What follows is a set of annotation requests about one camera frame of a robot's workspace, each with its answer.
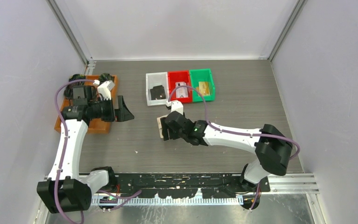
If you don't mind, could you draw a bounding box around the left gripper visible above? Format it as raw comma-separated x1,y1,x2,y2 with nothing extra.
88,95,133,122

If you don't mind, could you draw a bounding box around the beige card holder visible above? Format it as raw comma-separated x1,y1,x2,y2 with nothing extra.
157,115,167,139

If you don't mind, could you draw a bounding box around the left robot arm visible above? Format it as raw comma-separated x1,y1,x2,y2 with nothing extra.
36,82,134,213

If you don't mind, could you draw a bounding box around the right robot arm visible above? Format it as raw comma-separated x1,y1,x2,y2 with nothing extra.
159,112,293,192

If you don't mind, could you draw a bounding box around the white card in red bin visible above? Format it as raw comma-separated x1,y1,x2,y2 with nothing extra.
175,82,189,98

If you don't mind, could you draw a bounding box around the gold card in green bin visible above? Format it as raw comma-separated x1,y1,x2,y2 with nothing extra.
196,81,211,97

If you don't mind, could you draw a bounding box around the orange wooden compartment tray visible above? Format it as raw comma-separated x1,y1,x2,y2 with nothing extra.
54,75,119,134

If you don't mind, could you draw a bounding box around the dark fabric bundle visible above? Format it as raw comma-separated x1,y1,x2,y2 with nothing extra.
99,73,114,82
69,74,85,85

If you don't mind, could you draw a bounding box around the white plastic bin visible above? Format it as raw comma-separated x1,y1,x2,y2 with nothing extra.
145,72,169,106

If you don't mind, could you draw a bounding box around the red plastic bin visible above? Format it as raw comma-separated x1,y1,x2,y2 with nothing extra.
168,70,193,104

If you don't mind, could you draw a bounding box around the green plastic bin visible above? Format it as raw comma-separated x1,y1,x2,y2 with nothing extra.
189,69,216,102

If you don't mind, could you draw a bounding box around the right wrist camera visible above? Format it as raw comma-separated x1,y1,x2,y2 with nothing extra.
165,100,184,115

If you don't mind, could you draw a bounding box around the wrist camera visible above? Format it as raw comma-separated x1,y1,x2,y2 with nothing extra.
165,100,184,115
97,80,115,100

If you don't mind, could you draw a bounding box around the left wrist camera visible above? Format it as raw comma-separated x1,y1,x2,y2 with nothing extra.
97,80,115,100

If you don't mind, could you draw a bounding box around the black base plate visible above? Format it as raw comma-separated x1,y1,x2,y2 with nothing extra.
93,173,270,211

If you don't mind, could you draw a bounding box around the aluminium rail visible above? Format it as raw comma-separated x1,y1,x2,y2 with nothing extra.
91,173,319,206

